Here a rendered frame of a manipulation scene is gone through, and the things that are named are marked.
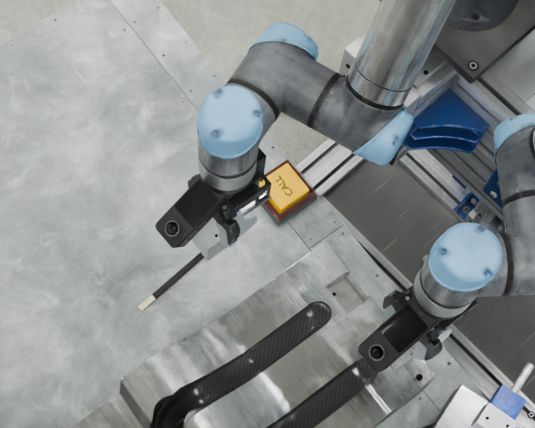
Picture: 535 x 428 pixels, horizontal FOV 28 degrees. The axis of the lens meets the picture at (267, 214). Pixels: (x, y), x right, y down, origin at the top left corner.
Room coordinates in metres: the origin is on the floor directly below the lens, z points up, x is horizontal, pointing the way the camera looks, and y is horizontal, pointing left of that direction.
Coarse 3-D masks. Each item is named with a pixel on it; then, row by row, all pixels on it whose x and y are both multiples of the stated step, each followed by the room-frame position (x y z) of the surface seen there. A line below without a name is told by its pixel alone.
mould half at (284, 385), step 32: (320, 256) 0.55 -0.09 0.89; (288, 288) 0.49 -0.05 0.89; (320, 288) 0.50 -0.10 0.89; (224, 320) 0.43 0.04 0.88; (256, 320) 0.44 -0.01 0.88; (352, 320) 0.46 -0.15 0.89; (384, 320) 0.47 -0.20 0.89; (160, 352) 0.35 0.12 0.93; (192, 352) 0.36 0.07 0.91; (224, 352) 0.38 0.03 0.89; (288, 352) 0.39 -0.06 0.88; (320, 352) 0.40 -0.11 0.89; (352, 352) 0.41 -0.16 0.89; (128, 384) 0.30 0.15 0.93; (160, 384) 0.31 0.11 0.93; (256, 384) 0.34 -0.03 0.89; (288, 384) 0.35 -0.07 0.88; (320, 384) 0.36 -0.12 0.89; (384, 384) 0.37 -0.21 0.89; (416, 384) 0.38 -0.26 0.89; (96, 416) 0.26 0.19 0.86; (128, 416) 0.27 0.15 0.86; (192, 416) 0.27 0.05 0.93; (224, 416) 0.28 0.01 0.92; (256, 416) 0.29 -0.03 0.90; (352, 416) 0.32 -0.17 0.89; (384, 416) 0.33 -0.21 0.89
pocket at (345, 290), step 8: (336, 280) 0.52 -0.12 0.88; (344, 280) 0.53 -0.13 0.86; (352, 280) 0.52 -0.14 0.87; (328, 288) 0.51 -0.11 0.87; (336, 288) 0.51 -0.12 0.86; (344, 288) 0.51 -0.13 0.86; (352, 288) 0.52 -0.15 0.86; (360, 288) 0.51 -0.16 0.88; (336, 296) 0.50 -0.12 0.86; (344, 296) 0.50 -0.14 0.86; (352, 296) 0.50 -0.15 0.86; (360, 296) 0.50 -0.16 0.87; (344, 304) 0.49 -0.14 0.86; (352, 304) 0.49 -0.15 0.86; (360, 304) 0.49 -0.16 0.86
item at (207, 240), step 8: (248, 208) 0.59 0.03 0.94; (208, 224) 0.54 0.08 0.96; (216, 224) 0.55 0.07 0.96; (200, 232) 0.53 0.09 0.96; (208, 232) 0.53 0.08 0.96; (216, 232) 0.53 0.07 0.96; (192, 240) 0.53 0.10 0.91; (200, 240) 0.52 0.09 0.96; (208, 240) 0.52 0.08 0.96; (216, 240) 0.52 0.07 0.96; (200, 248) 0.52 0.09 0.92; (208, 248) 0.51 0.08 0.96; (216, 248) 0.52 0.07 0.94; (224, 248) 0.53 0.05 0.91; (208, 256) 0.51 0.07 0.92
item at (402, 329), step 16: (400, 320) 0.41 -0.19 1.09; (416, 320) 0.41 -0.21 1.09; (432, 320) 0.41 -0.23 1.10; (384, 336) 0.39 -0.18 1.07; (400, 336) 0.39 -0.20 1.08; (416, 336) 0.39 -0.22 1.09; (368, 352) 0.37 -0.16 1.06; (384, 352) 0.37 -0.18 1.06; (400, 352) 0.37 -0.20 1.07; (384, 368) 0.35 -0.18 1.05
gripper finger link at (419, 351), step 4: (444, 332) 0.43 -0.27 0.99; (448, 332) 0.44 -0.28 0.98; (440, 336) 0.43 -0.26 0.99; (444, 336) 0.43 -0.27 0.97; (440, 340) 0.43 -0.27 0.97; (416, 344) 0.41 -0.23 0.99; (420, 344) 0.41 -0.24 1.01; (416, 348) 0.41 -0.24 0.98; (420, 348) 0.40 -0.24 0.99; (424, 348) 0.40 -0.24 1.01; (416, 352) 0.40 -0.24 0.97; (420, 352) 0.40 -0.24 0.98; (424, 352) 0.40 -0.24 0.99; (412, 356) 0.41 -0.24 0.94; (416, 356) 0.40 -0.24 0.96; (420, 356) 0.40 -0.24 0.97; (424, 356) 0.40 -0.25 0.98; (424, 360) 0.40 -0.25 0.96
